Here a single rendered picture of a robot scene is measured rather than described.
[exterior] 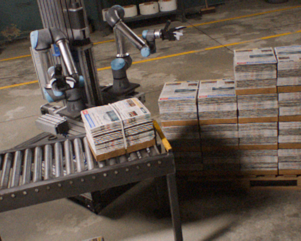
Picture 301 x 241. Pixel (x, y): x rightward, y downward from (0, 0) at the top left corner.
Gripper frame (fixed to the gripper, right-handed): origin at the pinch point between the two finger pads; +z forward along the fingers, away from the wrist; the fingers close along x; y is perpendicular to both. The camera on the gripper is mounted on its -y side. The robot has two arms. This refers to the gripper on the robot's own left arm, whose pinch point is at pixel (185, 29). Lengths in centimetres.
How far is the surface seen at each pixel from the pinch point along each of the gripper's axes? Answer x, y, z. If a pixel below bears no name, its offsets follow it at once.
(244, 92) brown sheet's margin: 42, 32, 48
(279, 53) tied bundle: 18, 15, 71
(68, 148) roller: 119, 28, -58
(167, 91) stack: 32, 37, -13
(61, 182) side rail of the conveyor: 154, 24, -45
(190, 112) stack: 48, 46, 8
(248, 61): 34, 12, 50
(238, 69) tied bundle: 40, 15, 44
